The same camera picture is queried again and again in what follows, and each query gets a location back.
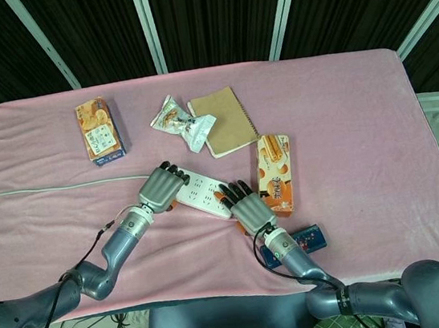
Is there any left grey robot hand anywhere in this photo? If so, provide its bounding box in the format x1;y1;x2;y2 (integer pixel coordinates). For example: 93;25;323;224
133;158;196;217

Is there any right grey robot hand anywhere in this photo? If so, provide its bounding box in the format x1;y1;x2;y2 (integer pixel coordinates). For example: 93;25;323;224
213;175;281;240

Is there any white power strip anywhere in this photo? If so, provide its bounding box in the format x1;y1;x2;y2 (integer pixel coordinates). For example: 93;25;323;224
170;166;238;227

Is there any orange egg roll box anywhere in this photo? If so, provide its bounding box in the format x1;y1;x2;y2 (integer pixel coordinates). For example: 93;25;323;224
250;131;300;222

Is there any dark blue pencil case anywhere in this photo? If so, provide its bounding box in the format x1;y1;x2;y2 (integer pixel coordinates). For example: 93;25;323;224
257;221;331;271

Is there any silver snack bag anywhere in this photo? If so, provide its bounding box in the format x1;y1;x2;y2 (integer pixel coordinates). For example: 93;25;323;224
148;89;222;160

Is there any orange and blue cookie box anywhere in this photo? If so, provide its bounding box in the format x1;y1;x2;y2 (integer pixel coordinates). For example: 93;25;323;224
73;95;129;170

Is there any brown spiral notebook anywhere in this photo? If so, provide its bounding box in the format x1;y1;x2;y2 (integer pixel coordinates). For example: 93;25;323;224
185;82;263;163

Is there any grey robot torso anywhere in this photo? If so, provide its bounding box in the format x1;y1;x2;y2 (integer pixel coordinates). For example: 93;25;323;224
141;287;319;328

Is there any pink fleece table cloth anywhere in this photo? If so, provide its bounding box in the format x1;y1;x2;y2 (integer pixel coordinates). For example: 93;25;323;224
0;35;439;328

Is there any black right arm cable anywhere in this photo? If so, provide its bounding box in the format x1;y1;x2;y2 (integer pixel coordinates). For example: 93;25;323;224
250;211;384;328

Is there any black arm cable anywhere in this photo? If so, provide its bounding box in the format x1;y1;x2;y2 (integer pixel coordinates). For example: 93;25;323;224
24;206;154;328
250;211;384;328

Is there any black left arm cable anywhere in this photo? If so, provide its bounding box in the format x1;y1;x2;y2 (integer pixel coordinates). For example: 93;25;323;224
24;206;154;328

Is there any grey power strip cord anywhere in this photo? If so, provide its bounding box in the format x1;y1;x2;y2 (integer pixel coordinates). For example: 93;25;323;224
0;168;152;200

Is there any white partition post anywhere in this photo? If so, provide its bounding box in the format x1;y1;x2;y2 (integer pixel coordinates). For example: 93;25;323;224
129;0;168;78
261;0;314;61
390;0;439;63
10;0;82;97

